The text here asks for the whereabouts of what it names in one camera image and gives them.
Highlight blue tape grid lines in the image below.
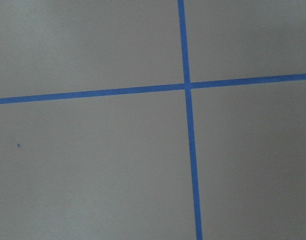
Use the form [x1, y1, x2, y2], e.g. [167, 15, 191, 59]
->
[0, 0, 306, 240]

